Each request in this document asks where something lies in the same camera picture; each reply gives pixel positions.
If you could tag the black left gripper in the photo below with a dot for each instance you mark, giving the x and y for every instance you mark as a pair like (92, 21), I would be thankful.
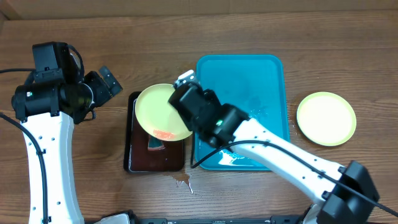
(104, 93)

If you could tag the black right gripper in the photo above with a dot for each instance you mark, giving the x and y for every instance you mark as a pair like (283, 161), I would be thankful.
(182, 98)

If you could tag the yellow plate with red stain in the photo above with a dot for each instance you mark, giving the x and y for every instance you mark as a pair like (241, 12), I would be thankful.
(157, 116)

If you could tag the orange and green sponge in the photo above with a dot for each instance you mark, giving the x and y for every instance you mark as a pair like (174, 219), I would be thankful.
(154, 144)

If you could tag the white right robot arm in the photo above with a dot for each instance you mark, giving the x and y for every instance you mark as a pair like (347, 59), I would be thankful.
(339, 194)

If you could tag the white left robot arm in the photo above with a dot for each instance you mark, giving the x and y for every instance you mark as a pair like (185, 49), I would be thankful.
(48, 112)

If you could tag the blue plastic tray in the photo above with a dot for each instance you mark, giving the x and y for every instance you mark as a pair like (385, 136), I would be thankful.
(253, 83)

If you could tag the black water basin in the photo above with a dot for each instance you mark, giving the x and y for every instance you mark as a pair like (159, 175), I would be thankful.
(136, 156)

